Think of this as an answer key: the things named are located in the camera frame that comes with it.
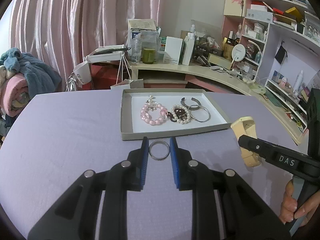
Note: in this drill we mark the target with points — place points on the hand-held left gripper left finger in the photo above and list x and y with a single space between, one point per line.
144 165

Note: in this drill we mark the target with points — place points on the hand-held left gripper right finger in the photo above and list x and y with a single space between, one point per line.
175 165

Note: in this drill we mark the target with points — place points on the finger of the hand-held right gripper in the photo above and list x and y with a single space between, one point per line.
270 152

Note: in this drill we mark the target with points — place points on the grey jewelry box tray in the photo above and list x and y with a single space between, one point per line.
136 125

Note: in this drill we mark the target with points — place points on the yellow wrist watch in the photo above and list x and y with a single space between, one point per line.
237 127

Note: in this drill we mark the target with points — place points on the thin silver bangle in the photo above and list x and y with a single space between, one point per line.
203 120

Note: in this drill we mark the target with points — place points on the pearl earring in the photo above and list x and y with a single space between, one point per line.
150 100

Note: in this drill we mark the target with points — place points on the person's right hand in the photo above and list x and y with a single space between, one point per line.
287 205

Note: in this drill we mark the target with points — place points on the white spray can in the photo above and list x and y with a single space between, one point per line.
298 80

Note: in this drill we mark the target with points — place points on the pale green hand fan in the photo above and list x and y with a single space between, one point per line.
257 89

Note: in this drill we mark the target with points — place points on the low white shelf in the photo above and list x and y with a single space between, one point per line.
268 82

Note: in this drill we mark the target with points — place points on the black pouch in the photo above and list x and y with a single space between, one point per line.
281 55

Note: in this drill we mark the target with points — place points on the cream curved desk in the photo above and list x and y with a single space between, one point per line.
175 67

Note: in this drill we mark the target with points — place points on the round white mirror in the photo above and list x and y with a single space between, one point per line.
238 52

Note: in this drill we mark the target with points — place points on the flat gold box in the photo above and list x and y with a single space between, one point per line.
218 59

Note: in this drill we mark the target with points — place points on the pink and white bookshelf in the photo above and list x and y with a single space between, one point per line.
280 27

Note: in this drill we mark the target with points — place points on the green glass jar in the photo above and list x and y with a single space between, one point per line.
148 56

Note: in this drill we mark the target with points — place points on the white cup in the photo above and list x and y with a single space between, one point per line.
82 75

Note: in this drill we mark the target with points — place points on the crumpled silver foil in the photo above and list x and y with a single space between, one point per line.
70 83

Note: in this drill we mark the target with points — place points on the white rack tray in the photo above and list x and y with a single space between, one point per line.
105 58

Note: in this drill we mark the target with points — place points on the wide white carton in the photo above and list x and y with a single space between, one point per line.
173 50

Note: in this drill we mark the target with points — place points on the clear plastic bottle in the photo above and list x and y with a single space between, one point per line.
137 47

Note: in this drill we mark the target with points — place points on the green and white carton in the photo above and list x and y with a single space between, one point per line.
163 43

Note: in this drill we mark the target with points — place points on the black cosmetics organizer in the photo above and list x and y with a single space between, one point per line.
207 47

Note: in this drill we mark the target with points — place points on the white pump bottle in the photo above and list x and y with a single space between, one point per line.
192 30

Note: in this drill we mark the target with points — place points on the blue fleece blanket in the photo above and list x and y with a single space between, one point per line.
37 75

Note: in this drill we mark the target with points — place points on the pink rolled blanket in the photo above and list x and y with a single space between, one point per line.
15 92

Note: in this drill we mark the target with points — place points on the pink curtain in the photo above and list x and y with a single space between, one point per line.
75 17

